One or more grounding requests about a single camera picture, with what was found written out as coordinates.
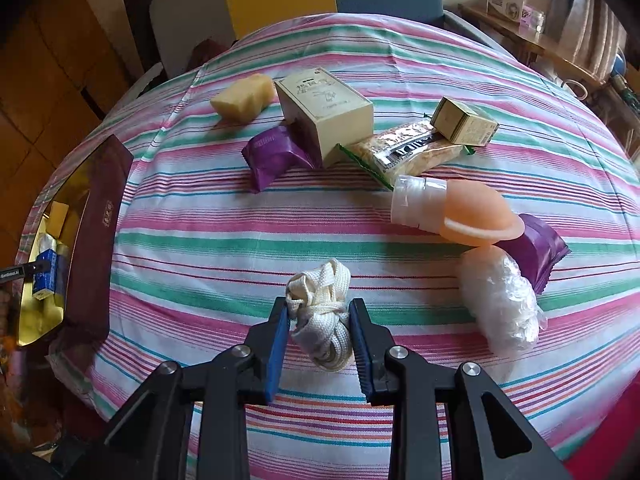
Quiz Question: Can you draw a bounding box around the white knotted rope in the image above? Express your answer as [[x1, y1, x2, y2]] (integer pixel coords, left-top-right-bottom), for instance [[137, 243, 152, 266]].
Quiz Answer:
[[284, 257, 355, 373]]

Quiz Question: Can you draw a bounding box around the blue Tempo tissue pack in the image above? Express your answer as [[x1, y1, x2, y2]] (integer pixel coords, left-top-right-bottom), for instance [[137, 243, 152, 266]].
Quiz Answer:
[[32, 246, 70, 306]]

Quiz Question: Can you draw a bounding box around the wooden desk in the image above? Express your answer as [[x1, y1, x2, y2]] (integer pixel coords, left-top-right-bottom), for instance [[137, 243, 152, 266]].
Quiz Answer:
[[458, 4, 605, 91]]

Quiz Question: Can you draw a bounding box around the peach silicone cup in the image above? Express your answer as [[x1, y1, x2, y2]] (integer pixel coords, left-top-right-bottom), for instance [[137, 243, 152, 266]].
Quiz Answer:
[[390, 176, 525, 247]]

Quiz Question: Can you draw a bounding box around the striped pink green bedspread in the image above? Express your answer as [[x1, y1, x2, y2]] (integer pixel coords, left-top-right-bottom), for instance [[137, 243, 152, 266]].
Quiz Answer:
[[34, 14, 639, 479]]

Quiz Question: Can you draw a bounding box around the yellow sponge block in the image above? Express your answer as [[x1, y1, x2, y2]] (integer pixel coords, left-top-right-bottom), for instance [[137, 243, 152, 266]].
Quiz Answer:
[[46, 200, 70, 238], [209, 74, 277, 124]]

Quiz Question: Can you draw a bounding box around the striped side curtain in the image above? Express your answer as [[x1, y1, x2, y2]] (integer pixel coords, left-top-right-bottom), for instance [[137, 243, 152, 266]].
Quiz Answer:
[[544, 0, 627, 81]]

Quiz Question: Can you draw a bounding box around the dark red cushion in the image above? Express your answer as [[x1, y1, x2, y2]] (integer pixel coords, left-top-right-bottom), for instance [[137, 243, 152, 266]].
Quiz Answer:
[[186, 38, 228, 72]]

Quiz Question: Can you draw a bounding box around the gold metal tin tray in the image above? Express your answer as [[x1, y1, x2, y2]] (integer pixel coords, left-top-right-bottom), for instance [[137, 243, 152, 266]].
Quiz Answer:
[[1, 136, 134, 347]]

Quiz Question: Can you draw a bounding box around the wooden wardrobe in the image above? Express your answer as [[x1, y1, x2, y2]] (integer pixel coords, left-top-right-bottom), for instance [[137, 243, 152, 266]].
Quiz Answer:
[[1, 0, 131, 264]]

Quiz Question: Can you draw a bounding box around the small green medicine box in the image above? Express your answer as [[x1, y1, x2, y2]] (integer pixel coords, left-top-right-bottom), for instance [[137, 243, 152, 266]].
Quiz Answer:
[[431, 96, 499, 148]]

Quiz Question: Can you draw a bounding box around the beige cardboard box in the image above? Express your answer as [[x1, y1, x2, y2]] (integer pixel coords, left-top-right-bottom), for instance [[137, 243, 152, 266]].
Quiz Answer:
[[274, 67, 374, 168]]

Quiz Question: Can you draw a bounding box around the purple packet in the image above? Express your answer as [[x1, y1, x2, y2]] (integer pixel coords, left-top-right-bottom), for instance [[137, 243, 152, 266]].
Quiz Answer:
[[497, 214, 570, 295], [241, 124, 322, 193]]

